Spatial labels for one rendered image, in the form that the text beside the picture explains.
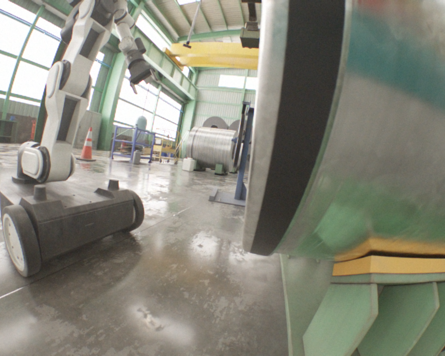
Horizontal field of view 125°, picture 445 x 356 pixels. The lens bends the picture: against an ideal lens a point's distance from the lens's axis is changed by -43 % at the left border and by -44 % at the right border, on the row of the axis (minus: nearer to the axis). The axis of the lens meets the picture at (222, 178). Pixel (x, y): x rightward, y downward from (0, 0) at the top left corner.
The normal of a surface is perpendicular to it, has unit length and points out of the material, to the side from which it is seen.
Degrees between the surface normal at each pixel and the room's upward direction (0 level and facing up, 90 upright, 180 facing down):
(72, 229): 90
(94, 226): 90
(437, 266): 60
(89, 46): 101
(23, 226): 43
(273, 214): 135
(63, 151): 93
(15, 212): 18
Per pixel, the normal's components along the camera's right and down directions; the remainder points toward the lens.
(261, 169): -0.26, 0.67
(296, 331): 0.16, -0.98
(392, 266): -0.10, -0.45
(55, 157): 0.97, 0.15
